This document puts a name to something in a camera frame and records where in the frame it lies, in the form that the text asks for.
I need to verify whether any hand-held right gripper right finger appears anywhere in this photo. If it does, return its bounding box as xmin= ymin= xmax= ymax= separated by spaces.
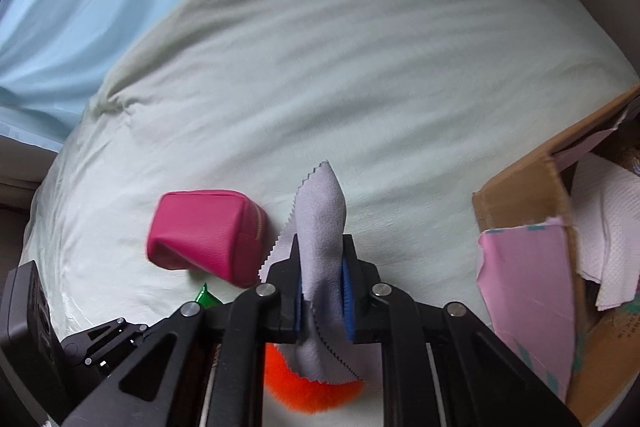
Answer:
xmin=340 ymin=234 xmax=582 ymax=427

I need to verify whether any orange pompom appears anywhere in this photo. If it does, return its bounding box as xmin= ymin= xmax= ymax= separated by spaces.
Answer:
xmin=262 ymin=342 xmax=366 ymax=416

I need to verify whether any green bed sheet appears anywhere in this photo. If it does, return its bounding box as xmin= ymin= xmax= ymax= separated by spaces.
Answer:
xmin=25 ymin=0 xmax=640 ymax=427

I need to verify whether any white cloth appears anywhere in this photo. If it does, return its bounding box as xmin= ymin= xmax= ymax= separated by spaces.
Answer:
xmin=570 ymin=152 xmax=640 ymax=313

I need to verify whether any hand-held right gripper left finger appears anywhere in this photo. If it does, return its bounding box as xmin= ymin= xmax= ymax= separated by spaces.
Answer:
xmin=60 ymin=234 xmax=306 ymax=427

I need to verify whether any green wet wipes packet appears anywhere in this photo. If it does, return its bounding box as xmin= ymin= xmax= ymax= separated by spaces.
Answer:
xmin=194 ymin=283 xmax=221 ymax=308

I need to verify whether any grey cleaning cloth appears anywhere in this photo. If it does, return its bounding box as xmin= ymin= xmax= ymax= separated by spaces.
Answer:
xmin=259 ymin=161 xmax=364 ymax=383

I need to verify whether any pink zip pouch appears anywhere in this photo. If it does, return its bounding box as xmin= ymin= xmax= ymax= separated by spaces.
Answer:
xmin=146 ymin=189 xmax=267 ymax=291

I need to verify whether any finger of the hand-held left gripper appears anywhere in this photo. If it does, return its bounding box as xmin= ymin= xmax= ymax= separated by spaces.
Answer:
xmin=61 ymin=317 xmax=152 ymax=379

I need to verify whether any light blue hanging cloth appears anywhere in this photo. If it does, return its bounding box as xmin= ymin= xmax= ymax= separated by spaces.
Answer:
xmin=0 ymin=0 xmax=284 ymax=154

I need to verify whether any cardboard box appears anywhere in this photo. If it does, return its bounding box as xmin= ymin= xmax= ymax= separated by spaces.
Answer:
xmin=472 ymin=84 xmax=640 ymax=427

